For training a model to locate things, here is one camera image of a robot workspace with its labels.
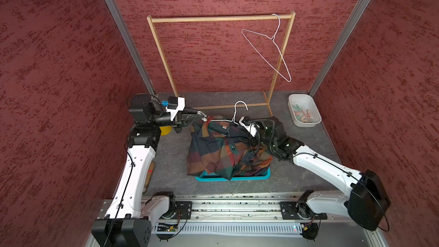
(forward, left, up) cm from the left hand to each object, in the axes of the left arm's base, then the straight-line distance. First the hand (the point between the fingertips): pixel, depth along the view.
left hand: (201, 115), depth 60 cm
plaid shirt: (-2, -6, -20) cm, 21 cm away
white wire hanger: (+7, -12, -12) cm, 19 cm away
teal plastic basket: (-12, -1, -29) cm, 32 cm away
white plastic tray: (+41, -64, -37) cm, 84 cm away
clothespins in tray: (+30, -60, -39) cm, 78 cm away
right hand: (+7, -17, -20) cm, 27 cm away
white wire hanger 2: (+52, -51, -22) cm, 76 cm away
